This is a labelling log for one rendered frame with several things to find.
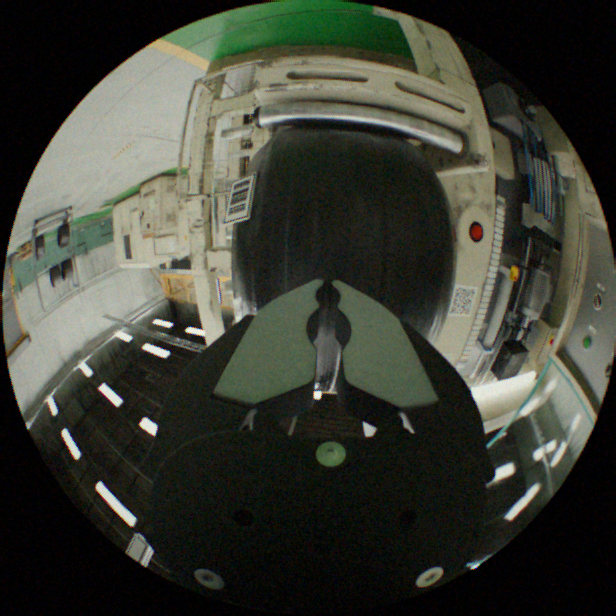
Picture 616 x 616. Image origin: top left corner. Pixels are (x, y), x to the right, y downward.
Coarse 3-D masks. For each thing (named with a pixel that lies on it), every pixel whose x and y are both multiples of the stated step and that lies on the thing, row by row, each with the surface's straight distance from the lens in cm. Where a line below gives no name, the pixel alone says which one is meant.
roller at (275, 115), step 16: (256, 112) 37; (272, 112) 36; (288, 112) 36; (304, 112) 35; (320, 112) 35; (336, 112) 35; (352, 112) 36; (368, 112) 36; (384, 112) 37; (368, 128) 37; (384, 128) 37; (400, 128) 37; (416, 128) 38; (432, 128) 39; (432, 144) 41; (448, 144) 41; (464, 144) 42
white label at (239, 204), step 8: (248, 176) 27; (256, 176) 26; (232, 184) 28; (240, 184) 27; (248, 184) 26; (232, 192) 27; (240, 192) 26; (248, 192) 25; (232, 200) 26; (240, 200) 25; (248, 200) 24; (232, 208) 26; (240, 208) 25; (248, 208) 24; (224, 216) 26; (232, 216) 25; (240, 216) 24; (248, 216) 23; (224, 224) 26
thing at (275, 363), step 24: (312, 288) 10; (264, 312) 9; (288, 312) 9; (312, 312) 9; (264, 336) 8; (288, 336) 7; (312, 336) 9; (240, 360) 7; (264, 360) 7; (288, 360) 7; (312, 360) 7; (240, 384) 6; (264, 384) 6; (288, 384) 6; (312, 384) 6; (264, 408) 6; (288, 408) 7
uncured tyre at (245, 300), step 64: (320, 128) 34; (256, 192) 24; (320, 192) 22; (384, 192) 24; (256, 256) 22; (320, 256) 21; (384, 256) 22; (448, 256) 26; (320, 320) 22; (320, 384) 32
